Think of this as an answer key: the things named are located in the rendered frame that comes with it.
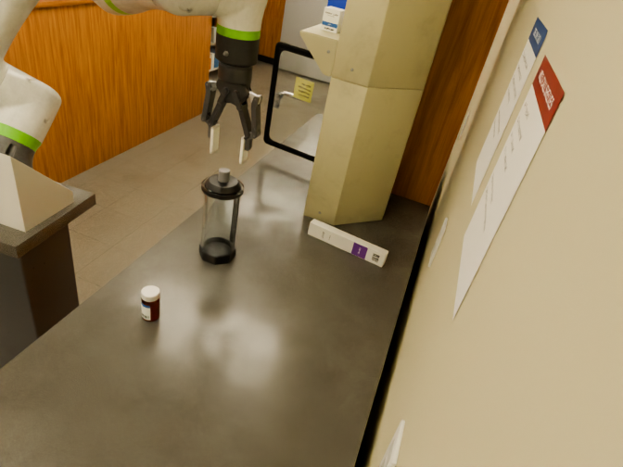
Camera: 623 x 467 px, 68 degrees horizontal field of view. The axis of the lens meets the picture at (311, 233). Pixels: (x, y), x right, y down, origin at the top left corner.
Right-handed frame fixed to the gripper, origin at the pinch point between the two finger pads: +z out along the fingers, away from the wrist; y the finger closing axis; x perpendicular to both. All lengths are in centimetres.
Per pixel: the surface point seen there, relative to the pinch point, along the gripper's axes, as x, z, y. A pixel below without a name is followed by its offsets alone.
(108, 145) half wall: -163, 116, 187
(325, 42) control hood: -35.2, -22.0, -8.4
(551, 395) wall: 76, -32, -57
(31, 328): 22, 72, 52
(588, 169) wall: 64, -39, -57
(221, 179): 1.5, 8.7, 0.7
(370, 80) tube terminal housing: -35.7, -15.3, -23.0
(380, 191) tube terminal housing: -47, 22, -33
